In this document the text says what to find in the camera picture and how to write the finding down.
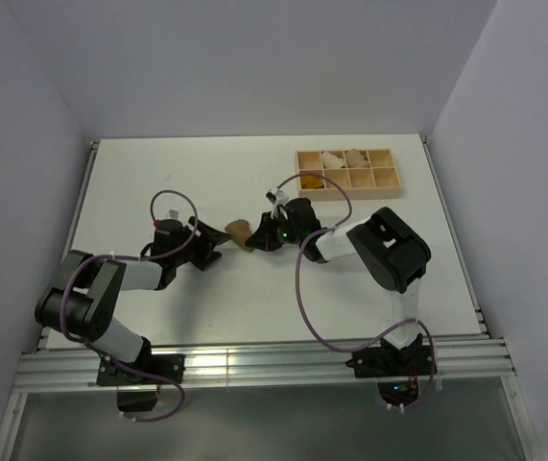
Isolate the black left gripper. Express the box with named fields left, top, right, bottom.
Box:
left=172, top=216, right=231, bottom=271

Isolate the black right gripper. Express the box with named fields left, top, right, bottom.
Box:
left=248, top=211, right=304, bottom=253

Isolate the yellow sock with brown cuff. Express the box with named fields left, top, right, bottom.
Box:
left=300, top=175, right=325, bottom=190

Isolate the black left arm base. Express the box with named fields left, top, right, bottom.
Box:
left=96, top=353, right=185, bottom=422

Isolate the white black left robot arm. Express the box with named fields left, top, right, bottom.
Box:
left=35, top=217, right=230, bottom=383

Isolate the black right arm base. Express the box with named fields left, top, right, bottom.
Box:
left=345, top=333, right=438, bottom=410

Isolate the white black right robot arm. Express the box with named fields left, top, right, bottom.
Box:
left=246, top=198, right=431, bottom=375

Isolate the rolled cream sock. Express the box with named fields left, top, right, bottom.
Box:
left=322, top=151, right=345, bottom=169

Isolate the wooden compartment tray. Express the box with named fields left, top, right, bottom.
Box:
left=296, top=148, right=403, bottom=202

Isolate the rolled beige sock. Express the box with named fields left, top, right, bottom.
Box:
left=345, top=149, right=369, bottom=169

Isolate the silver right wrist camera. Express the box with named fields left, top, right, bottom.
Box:
left=266, top=187, right=289, bottom=206

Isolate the aluminium rail frame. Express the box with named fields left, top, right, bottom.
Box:
left=0, top=134, right=532, bottom=460

